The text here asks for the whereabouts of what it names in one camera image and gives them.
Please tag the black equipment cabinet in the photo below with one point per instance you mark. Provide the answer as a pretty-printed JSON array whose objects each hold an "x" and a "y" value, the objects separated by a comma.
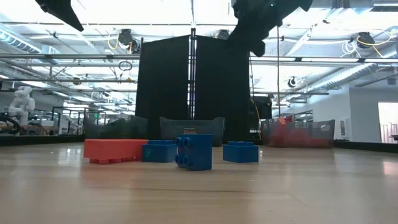
[{"x": 264, "y": 107}]

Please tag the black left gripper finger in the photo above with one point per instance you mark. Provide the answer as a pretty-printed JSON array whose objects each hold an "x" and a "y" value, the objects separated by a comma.
[{"x": 62, "y": 9}]

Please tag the blue square toy brick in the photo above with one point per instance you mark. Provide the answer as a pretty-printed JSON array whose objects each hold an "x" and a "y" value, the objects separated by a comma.
[{"x": 197, "y": 152}]

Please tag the silver ventilation duct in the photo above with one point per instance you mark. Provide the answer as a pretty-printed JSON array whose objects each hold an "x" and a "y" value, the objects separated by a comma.
[{"x": 357, "y": 74}]

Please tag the grey translucent plastic bin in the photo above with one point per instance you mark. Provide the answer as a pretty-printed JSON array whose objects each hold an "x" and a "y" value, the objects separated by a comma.
[
  {"x": 169, "y": 126},
  {"x": 326, "y": 137},
  {"x": 93, "y": 130}
]

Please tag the dark bin label sticker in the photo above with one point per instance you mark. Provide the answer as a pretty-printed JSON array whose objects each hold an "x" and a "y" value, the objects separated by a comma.
[{"x": 191, "y": 130}]

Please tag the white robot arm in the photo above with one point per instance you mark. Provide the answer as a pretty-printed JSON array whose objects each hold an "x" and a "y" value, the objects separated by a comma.
[{"x": 21, "y": 104}]

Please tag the black metal rack frame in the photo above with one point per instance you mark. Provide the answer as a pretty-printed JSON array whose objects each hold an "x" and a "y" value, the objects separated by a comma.
[{"x": 57, "y": 108}]

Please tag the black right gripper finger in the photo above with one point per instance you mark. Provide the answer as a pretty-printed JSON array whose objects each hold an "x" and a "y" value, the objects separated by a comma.
[
  {"x": 245, "y": 35},
  {"x": 260, "y": 48}
]

